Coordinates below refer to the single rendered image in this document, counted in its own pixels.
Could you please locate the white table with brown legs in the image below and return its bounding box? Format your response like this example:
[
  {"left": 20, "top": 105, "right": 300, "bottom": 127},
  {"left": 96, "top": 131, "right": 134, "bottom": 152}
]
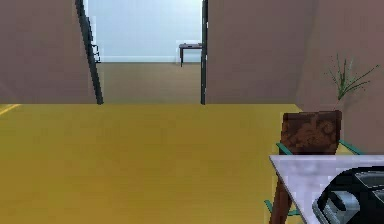
[{"left": 268, "top": 154, "right": 384, "bottom": 224}]

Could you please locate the brown chair with green frame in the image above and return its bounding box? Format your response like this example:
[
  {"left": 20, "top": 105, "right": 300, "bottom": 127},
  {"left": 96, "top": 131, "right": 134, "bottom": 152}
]
[{"left": 263, "top": 110, "right": 365, "bottom": 218}]

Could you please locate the green house plant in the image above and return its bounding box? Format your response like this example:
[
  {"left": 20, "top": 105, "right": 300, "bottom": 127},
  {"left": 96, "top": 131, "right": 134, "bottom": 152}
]
[{"left": 324, "top": 54, "right": 381, "bottom": 102}]

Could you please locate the dark brown table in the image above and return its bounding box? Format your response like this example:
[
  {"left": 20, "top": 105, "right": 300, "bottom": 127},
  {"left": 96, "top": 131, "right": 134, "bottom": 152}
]
[{"left": 178, "top": 42, "right": 203, "bottom": 68}]

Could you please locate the black toaster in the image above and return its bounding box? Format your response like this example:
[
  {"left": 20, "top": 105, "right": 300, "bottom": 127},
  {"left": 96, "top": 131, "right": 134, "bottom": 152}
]
[{"left": 311, "top": 165, "right": 384, "bottom": 224}]

